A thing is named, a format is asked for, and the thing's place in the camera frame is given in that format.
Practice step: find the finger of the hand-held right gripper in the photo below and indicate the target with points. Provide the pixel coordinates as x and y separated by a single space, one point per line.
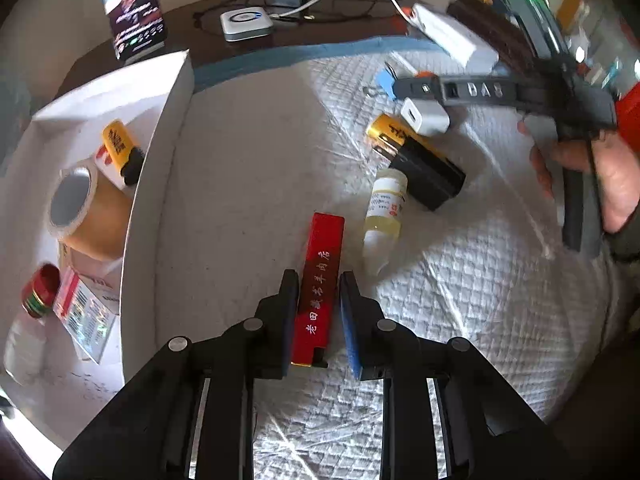
475 90

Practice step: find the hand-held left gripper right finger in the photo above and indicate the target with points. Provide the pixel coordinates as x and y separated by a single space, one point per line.
350 335

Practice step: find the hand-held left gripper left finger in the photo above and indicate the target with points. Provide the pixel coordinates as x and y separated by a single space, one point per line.
287 320

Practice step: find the tangerine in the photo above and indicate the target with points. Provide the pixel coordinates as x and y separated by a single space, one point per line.
425 74

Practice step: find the white cube charger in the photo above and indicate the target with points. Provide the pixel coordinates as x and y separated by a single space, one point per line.
425 117

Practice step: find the red lighter case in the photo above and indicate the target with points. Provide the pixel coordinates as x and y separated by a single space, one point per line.
322 260

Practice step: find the black wall charger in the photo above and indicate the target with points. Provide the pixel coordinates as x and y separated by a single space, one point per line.
430 175

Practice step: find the small yellow liquid bottle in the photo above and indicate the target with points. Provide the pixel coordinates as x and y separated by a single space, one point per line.
385 210

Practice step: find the white cardboard box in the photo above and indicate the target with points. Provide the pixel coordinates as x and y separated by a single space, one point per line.
150 260

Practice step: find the small white red carton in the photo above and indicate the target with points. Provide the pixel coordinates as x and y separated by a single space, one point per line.
82 315

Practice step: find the brown tape roll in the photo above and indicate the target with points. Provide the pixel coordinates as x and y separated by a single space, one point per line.
100 230

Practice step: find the white plastic bottle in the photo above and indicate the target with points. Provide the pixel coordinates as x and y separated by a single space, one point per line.
25 345

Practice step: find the person's right hand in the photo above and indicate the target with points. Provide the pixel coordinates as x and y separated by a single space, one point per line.
617 180

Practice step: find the white power bank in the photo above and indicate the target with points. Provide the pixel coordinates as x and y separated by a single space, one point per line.
450 35

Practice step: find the dark wooden table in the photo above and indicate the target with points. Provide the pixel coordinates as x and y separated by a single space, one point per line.
210 55

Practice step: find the smartphone with lit screen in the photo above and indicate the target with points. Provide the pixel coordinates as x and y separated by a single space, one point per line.
132 10

